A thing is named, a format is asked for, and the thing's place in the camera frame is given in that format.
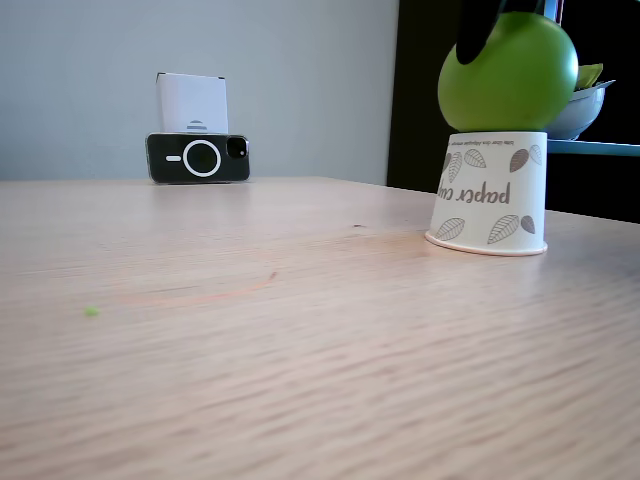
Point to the green ball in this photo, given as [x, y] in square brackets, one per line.
[515, 80]

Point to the leaf print paper cup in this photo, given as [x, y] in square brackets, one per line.
[490, 200]

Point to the dark open shelf unit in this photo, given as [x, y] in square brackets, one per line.
[415, 100]

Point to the green leafy item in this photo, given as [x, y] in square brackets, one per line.
[591, 76]

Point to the white bowl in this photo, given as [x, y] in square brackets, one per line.
[582, 112]

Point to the white cardboard box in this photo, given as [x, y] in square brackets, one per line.
[192, 102]

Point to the black smartphone in clear case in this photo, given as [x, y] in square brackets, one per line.
[200, 159]

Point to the small green crumb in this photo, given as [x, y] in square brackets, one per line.
[91, 312]

